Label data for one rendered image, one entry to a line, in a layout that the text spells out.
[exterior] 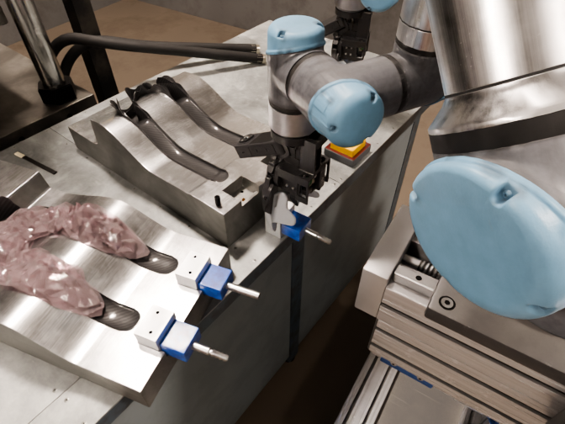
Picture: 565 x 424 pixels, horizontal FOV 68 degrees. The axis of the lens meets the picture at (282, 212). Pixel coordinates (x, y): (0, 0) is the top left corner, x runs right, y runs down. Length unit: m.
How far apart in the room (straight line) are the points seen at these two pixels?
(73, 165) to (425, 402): 1.10
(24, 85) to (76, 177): 0.53
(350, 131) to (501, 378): 0.34
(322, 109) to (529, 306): 0.29
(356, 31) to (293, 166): 0.51
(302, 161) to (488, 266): 0.41
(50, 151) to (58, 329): 0.56
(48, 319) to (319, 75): 0.50
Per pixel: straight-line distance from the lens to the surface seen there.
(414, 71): 0.55
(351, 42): 1.08
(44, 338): 0.68
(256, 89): 1.24
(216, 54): 1.32
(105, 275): 0.72
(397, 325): 0.59
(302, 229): 0.77
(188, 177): 0.82
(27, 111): 1.36
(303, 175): 0.66
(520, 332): 0.48
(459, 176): 0.27
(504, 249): 0.27
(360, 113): 0.48
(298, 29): 0.56
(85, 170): 1.05
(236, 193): 0.80
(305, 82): 0.51
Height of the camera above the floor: 1.41
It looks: 46 degrees down
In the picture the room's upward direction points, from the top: straight up
